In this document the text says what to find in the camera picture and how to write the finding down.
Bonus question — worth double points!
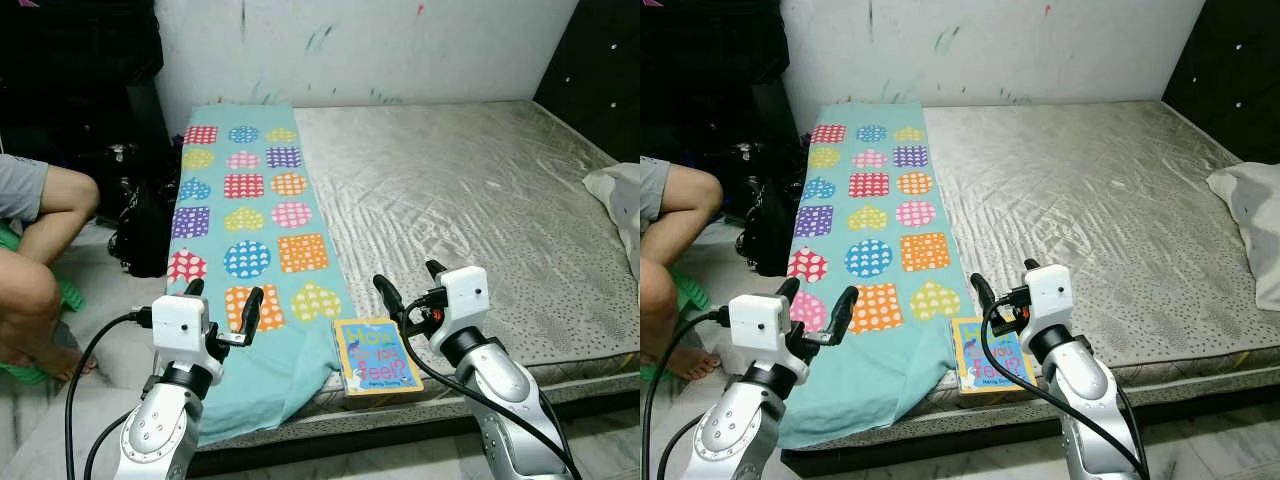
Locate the blue and yellow picture book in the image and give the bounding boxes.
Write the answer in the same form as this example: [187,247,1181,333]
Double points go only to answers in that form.
[950,317,1038,397]
[332,317,425,399]

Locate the black bag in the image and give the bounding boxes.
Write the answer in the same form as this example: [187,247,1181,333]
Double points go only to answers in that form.
[735,140,801,278]
[105,143,181,279]

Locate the grey patterned quilted mattress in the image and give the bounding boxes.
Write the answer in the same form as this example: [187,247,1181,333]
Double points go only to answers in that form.
[795,98,1280,446]
[190,98,641,451]

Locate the teal blanket with colourful shapes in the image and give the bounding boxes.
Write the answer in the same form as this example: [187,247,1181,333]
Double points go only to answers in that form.
[778,102,973,449]
[168,103,358,448]

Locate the seated person in grey shorts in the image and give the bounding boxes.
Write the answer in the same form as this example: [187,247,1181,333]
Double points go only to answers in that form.
[0,155,101,383]
[640,155,723,381]

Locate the white pillow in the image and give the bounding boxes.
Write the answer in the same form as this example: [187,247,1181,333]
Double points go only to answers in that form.
[583,163,641,281]
[1207,162,1280,284]

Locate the black tufted headboard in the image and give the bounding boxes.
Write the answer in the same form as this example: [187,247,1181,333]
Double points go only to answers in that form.
[1162,0,1280,166]
[533,0,641,161]

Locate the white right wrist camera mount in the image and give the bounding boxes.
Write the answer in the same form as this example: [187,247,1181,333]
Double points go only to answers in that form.
[1025,264,1074,338]
[440,265,491,338]

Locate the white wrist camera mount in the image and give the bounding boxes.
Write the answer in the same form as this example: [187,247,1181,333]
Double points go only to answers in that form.
[440,265,491,338]
[152,293,227,386]
[728,293,809,386]
[1025,264,1074,338]

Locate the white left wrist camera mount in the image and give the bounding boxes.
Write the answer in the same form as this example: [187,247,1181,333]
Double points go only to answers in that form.
[152,293,227,386]
[728,293,809,386]

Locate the dark bed frame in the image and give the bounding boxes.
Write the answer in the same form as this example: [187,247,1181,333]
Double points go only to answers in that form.
[188,392,641,479]
[780,385,1280,477]

